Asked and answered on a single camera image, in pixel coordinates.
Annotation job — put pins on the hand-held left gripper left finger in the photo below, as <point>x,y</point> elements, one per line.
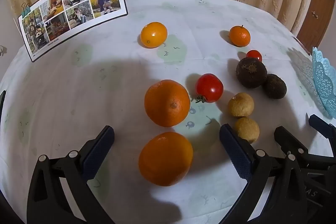
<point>98,153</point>

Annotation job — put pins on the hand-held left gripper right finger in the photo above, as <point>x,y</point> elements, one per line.
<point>235,150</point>

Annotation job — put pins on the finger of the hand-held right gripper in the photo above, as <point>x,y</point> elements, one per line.
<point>287,138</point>
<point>321,125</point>

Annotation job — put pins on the brown longan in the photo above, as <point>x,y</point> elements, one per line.
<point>240,104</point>
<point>248,129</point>

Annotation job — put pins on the light blue plastic basket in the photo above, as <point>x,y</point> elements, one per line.
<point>324,82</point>

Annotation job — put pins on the small dark passion fruit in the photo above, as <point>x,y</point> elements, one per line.
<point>275,86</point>

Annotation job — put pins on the large orange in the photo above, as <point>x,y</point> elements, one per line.
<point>165,158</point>
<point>167,103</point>

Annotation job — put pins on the red tomato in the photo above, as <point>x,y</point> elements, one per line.
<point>209,87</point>

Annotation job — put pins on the large dark passion fruit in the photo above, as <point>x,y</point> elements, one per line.
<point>251,72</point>

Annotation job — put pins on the cherry tomato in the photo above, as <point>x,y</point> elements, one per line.
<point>254,55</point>

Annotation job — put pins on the small mandarin with stem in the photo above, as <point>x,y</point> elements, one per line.
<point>239,35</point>

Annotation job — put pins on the yellow-orange citrus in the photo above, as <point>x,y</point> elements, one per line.
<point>153,34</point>

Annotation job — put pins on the white printed tablecloth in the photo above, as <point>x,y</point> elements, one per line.
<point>105,82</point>

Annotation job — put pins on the pink thread snips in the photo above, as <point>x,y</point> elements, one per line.
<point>302,45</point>

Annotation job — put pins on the wooden door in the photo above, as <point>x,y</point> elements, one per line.
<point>315,3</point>

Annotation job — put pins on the photo collage card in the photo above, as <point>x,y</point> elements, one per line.
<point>76,3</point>

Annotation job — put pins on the teal binder clip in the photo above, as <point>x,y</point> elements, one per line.
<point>25,10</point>

